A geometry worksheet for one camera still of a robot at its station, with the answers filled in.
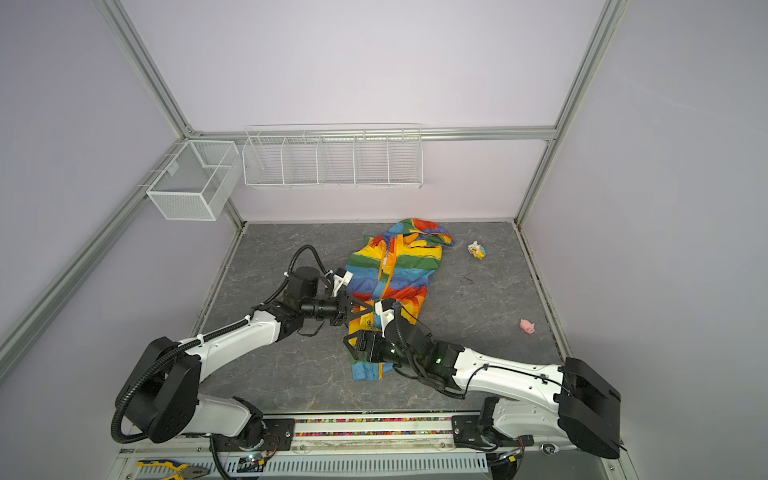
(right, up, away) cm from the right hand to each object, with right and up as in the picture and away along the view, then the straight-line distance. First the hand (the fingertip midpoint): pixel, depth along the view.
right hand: (354, 344), depth 73 cm
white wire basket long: (-9, +55, +28) cm, 63 cm away
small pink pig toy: (+51, 0, +18) cm, 54 cm away
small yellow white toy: (+40, +23, +36) cm, 58 cm away
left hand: (+4, +6, +4) cm, 9 cm away
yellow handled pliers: (-38, -28, -4) cm, 48 cm away
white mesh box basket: (-55, +46, +24) cm, 75 cm away
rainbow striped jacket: (+9, +18, +33) cm, 38 cm away
